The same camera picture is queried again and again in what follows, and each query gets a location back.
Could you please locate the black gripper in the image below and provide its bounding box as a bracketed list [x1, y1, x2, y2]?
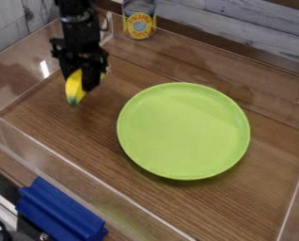
[49, 17, 108, 92]

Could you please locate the yellow toy banana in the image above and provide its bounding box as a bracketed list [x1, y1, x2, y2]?
[64, 68, 109, 106]

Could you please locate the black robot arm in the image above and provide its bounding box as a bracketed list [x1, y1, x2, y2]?
[49, 0, 109, 91]

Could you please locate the green round plate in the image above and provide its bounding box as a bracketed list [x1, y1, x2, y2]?
[117, 82, 249, 181]

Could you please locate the yellow labelled tin can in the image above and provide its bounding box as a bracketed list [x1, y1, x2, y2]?
[121, 0, 157, 40]

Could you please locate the blue plastic clamp block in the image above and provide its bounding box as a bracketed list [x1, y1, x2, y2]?
[16, 177, 108, 241]

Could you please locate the clear acrylic enclosure wall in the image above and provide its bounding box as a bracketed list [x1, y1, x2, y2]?
[0, 16, 299, 241]

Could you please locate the black cable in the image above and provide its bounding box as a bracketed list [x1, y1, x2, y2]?
[0, 216, 10, 241]

